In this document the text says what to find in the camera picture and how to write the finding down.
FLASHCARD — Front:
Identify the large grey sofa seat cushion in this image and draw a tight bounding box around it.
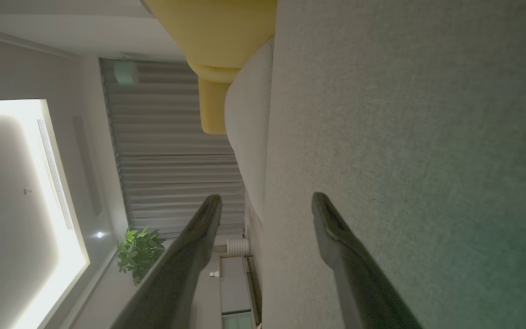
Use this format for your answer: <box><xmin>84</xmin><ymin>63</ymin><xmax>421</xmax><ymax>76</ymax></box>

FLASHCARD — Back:
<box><xmin>261</xmin><ymin>0</ymin><xmax>526</xmax><ymax>329</ymax></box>

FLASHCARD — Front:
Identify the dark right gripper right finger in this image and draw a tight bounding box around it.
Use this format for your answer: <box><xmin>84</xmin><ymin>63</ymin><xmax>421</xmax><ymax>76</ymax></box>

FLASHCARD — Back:
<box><xmin>311</xmin><ymin>192</ymin><xmax>423</xmax><ymax>329</ymax></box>

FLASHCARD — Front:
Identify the grey pleated curtain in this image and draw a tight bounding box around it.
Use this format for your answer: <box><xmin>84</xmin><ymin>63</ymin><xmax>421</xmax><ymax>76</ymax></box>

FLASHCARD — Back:
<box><xmin>100</xmin><ymin>58</ymin><xmax>247</xmax><ymax>238</ymax></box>

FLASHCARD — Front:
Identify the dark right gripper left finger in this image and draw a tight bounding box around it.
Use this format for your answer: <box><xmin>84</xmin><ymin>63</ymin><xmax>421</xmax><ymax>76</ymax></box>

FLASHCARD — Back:
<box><xmin>110</xmin><ymin>194</ymin><xmax>223</xmax><ymax>329</ymax></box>

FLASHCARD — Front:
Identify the white ribbed plant pot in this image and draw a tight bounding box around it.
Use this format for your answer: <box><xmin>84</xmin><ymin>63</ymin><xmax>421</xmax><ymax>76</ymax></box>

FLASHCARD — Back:
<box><xmin>226</xmin><ymin>238</ymin><xmax>251</xmax><ymax>256</ymax></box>

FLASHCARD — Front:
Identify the pale green hanging lamp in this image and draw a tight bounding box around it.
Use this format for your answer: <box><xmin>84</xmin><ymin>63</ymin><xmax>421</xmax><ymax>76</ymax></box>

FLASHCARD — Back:
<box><xmin>114</xmin><ymin>58</ymin><xmax>139</xmax><ymax>87</ymax></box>

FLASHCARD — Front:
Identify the grey low TV cabinet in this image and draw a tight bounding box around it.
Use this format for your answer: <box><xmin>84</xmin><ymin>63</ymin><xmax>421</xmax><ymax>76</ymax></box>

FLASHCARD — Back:
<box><xmin>220</xmin><ymin>256</ymin><xmax>261</xmax><ymax>329</ymax></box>

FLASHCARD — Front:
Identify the long grey sofa seat cushion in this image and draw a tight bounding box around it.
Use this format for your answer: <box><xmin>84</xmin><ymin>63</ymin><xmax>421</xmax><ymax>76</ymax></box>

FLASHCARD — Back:
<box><xmin>224</xmin><ymin>38</ymin><xmax>275</xmax><ymax>220</ymax></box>

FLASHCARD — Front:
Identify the yellow sofa armrest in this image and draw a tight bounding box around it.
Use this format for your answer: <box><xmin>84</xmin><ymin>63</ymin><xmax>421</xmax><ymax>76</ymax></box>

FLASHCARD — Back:
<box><xmin>198</xmin><ymin>75</ymin><xmax>241</xmax><ymax>135</ymax></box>

